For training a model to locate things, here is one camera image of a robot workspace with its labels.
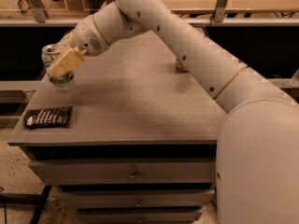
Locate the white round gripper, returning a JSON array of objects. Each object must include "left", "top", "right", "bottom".
[{"left": 48, "top": 16, "right": 110, "bottom": 77}]

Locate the white green 7up can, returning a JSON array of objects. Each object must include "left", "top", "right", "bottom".
[{"left": 41, "top": 44, "right": 75, "bottom": 93}]

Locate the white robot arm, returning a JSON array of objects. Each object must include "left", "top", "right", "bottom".
[{"left": 50, "top": 0, "right": 299, "bottom": 224}]

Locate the dark rxbar chocolate wrapper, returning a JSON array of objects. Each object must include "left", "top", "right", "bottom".
[{"left": 23, "top": 106, "right": 73, "bottom": 129}]

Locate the gold soda can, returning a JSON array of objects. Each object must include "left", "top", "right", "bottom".
[{"left": 176, "top": 60, "right": 188, "bottom": 73}]

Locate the grey drawer cabinet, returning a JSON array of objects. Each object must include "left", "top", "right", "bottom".
[{"left": 9, "top": 32, "right": 224, "bottom": 224}]

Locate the top drawer round knob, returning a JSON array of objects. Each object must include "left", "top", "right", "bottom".
[{"left": 128, "top": 171, "right": 139, "bottom": 182}]

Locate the metal railing frame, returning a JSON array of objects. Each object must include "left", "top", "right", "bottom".
[{"left": 0, "top": 0, "right": 299, "bottom": 26}]

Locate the black floor cable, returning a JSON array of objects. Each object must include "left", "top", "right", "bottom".
[{"left": 0, "top": 186, "right": 8, "bottom": 224}]

